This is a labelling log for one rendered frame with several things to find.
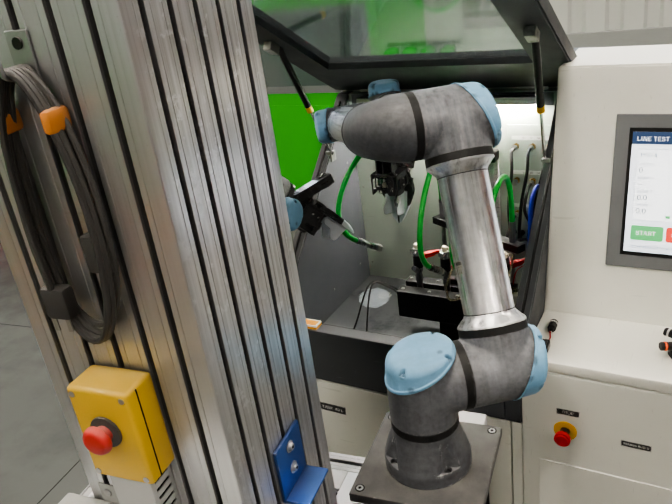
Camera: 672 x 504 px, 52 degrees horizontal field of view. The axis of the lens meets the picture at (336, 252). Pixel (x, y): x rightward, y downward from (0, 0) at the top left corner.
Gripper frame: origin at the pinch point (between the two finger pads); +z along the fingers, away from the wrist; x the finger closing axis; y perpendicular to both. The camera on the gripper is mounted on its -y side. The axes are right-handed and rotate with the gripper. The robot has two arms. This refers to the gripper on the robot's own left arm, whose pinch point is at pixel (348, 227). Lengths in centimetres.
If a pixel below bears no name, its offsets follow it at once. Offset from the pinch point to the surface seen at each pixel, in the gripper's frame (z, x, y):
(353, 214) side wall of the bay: 15.3, -36.5, -9.9
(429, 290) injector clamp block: 29.2, 2.5, 2.8
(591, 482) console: 65, 47, 26
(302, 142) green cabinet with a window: 63, -283, -75
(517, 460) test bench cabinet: 56, 33, 31
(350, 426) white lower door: 33, -5, 46
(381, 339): 18.5, 10.8, 21.2
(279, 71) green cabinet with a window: 24, -279, -104
